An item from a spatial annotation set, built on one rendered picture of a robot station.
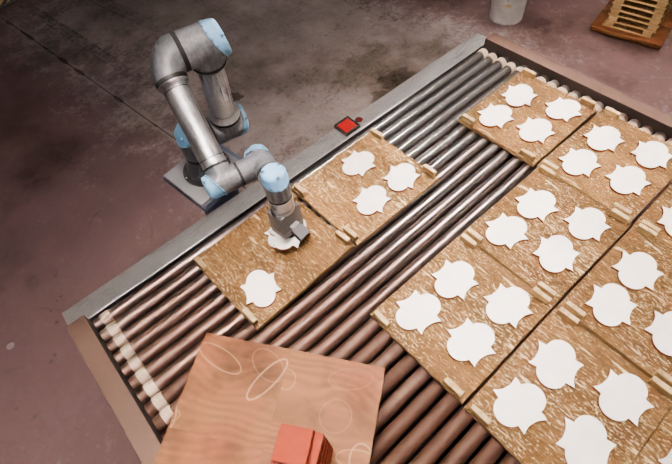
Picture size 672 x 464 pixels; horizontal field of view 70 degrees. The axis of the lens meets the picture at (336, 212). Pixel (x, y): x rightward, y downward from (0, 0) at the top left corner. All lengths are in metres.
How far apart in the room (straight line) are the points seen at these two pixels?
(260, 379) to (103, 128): 2.87
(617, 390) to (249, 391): 0.95
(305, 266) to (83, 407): 1.51
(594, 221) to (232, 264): 1.18
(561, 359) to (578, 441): 0.20
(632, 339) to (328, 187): 1.04
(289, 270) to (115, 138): 2.43
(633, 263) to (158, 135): 2.96
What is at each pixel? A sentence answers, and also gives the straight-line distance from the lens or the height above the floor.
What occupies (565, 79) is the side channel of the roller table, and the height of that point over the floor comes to 0.94.
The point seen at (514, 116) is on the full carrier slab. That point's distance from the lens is 2.04.
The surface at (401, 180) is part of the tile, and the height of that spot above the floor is 0.95.
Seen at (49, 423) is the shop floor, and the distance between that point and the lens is 2.78.
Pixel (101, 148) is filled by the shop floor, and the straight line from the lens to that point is 3.74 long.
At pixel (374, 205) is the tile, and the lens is 1.67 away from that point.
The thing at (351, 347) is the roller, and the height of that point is 0.92.
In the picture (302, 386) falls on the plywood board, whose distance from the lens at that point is 1.30.
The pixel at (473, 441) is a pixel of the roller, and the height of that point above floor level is 0.92.
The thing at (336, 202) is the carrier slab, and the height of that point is 0.94.
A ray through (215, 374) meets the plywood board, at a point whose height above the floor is 1.04.
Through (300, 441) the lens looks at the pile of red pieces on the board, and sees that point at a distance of 1.03.
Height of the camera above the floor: 2.27
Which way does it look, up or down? 53 degrees down
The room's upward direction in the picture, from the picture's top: 8 degrees counter-clockwise
